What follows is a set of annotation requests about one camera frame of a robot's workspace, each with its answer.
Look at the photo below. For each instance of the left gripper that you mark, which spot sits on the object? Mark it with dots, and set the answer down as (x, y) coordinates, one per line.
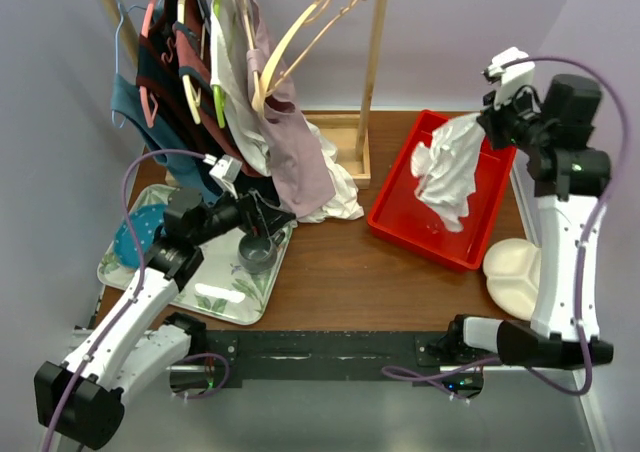
(259, 216)

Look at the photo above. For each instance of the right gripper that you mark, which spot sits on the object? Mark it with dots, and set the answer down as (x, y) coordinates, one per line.
(491, 115)

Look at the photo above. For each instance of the white tank top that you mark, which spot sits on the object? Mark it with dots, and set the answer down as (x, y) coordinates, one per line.
(446, 169)

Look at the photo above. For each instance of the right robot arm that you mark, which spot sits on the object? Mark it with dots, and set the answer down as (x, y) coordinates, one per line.
(570, 179)

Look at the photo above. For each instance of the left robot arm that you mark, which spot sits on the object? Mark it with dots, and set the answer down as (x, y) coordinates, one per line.
(85, 396)

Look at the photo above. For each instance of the mauve tank top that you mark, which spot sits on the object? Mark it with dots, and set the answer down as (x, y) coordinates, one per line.
(295, 159)

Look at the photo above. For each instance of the wooden hanger under mauve top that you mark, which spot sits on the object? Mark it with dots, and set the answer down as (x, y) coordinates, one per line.
(258, 96)

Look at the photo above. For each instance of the cream plastic hanger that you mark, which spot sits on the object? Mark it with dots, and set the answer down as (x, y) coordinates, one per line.
(190, 28)

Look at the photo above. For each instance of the green hanger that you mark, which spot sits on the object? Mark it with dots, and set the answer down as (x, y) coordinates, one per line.
(219, 95)

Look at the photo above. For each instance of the teal tank top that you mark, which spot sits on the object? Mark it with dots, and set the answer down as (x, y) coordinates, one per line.
(188, 171)

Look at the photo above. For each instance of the pink hanger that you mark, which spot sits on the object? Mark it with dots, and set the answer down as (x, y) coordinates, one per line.
(156, 51)

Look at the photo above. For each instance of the floral serving tray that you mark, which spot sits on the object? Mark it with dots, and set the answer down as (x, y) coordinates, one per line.
(221, 288)

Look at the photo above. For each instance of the wooden clothes rack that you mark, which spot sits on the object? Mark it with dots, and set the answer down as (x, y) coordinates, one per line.
(349, 130)

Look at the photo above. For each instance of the cream divided plate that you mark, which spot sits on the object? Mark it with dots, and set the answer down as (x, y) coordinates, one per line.
(512, 271)

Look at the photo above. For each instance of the red plastic bin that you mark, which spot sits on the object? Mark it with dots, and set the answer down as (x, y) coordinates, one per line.
(399, 218)

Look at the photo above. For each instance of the white hanging garment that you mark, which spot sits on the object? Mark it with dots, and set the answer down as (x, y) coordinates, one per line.
(243, 124)

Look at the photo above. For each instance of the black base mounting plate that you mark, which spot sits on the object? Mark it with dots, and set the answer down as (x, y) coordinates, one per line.
(314, 356)

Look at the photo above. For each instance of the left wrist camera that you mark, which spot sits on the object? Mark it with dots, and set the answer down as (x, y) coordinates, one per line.
(225, 169)

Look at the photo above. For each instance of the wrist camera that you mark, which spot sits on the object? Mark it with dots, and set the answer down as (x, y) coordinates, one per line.
(225, 169)
(509, 79)

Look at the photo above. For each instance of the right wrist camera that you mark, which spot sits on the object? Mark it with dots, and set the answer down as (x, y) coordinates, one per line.
(509, 79)

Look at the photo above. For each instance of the light blue wire hanger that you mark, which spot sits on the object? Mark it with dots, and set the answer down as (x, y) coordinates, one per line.
(120, 103)

